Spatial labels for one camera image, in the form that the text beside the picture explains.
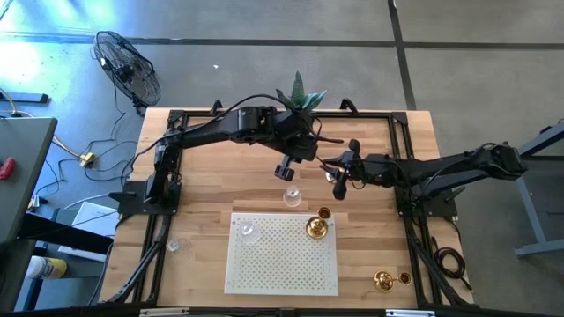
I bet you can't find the white and yellow spray can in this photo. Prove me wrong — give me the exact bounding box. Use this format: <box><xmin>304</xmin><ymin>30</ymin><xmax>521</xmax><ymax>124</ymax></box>
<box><xmin>25</xmin><ymin>255</ymin><xmax>69</xmax><ymax>281</ymax></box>

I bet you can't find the black floor bar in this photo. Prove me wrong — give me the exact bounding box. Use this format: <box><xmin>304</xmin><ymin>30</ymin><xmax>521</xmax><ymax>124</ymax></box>
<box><xmin>0</xmin><ymin>91</ymin><xmax>50</xmax><ymax>105</ymax></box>

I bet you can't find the black diagonal frame strut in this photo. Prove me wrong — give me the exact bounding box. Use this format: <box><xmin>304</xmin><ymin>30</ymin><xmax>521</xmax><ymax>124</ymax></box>
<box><xmin>108</xmin><ymin>215</ymin><xmax>173</xmax><ymax>305</ymax></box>
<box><xmin>404</xmin><ymin>219</ymin><xmax>468</xmax><ymax>307</ymax></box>

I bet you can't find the yellow floor cable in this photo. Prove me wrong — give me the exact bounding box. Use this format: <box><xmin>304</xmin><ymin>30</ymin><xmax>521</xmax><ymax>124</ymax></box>
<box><xmin>0</xmin><ymin>87</ymin><xmax>85</xmax><ymax>159</ymax></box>

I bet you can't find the black floor fan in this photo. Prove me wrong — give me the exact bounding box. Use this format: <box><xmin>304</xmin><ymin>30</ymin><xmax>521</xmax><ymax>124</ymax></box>
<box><xmin>90</xmin><ymin>30</ymin><xmax>163</xmax><ymax>116</ymax></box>

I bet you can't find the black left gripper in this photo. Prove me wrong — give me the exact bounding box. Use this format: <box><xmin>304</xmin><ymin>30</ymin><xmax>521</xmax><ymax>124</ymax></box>
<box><xmin>273</xmin><ymin>127</ymin><xmax>345</xmax><ymax>182</ymax></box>

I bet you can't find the black floor cable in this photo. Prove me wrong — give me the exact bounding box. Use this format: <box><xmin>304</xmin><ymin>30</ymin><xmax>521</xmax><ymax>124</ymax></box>
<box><xmin>43</xmin><ymin>78</ymin><xmax>142</xmax><ymax>199</ymax></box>

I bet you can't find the grey side table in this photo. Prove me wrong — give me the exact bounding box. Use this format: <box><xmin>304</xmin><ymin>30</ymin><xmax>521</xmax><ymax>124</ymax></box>
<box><xmin>0</xmin><ymin>116</ymin><xmax>58</xmax><ymax>246</ymax></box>

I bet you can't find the red tool handle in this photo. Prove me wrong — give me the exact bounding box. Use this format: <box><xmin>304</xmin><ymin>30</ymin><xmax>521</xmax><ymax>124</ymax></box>
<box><xmin>0</xmin><ymin>157</ymin><xmax>17</xmax><ymax>181</ymax></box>

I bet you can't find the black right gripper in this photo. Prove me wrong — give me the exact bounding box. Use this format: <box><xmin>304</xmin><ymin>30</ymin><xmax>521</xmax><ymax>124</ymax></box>
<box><xmin>317</xmin><ymin>138</ymin><xmax>389</xmax><ymax>202</ymax></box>

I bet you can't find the silver metal bracket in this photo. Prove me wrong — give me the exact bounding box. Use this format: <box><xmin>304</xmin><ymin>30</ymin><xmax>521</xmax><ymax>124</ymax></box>
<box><xmin>385</xmin><ymin>309</ymin><xmax>436</xmax><ymax>317</ymax></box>
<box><xmin>139</xmin><ymin>307</ymin><xmax>190</xmax><ymax>317</ymax></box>

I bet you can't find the white perforated metal shelf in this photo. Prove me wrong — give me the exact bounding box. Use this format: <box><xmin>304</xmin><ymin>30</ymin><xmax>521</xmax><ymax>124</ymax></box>
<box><xmin>223</xmin><ymin>212</ymin><xmax>339</xmax><ymax>297</ymax></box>

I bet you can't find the green snake plant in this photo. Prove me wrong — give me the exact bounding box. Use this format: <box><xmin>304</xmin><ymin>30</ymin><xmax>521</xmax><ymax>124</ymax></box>
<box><xmin>275</xmin><ymin>70</ymin><xmax>329</xmax><ymax>114</ymax></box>

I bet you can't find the coiled black cable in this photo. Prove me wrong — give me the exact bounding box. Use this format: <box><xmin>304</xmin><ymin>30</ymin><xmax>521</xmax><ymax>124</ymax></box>
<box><xmin>431</xmin><ymin>237</ymin><xmax>473</xmax><ymax>291</ymax></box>

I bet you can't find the grey metal table frame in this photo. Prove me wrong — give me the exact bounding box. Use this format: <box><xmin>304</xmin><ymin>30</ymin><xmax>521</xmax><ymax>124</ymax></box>
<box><xmin>513</xmin><ymin>118</ymin><xmax>564</xmax><ymax>259</ymax></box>

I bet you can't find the white paper sheet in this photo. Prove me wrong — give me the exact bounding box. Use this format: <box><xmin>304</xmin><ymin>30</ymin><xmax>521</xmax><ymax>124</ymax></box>
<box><xmin>56</xmin><ymin>201</ymin><xmax>120</xmax><ymax>263</ymax></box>

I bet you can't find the clear glass candle holder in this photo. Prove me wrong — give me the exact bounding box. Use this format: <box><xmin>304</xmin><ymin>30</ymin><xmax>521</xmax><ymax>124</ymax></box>
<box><xmin>166</xmin><ymin>237</ymin><xmax>193</xmax><ymax>256</ymax></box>
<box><xmin>282</xmin><ymin>185</ymin><xmax>303</xmax><ymax>209</ymax></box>
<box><xmin>237</xmin><ymin>221</ymin><xmax>262</xmax><ymax>246</ymax></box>

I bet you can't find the black aluminium table frame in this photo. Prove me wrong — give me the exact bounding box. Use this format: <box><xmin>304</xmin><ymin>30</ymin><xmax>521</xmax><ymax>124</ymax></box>
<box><xmin>108</xmin><ymin>99</ymin><xmax>475</xmax><ymax>309</ymax></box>

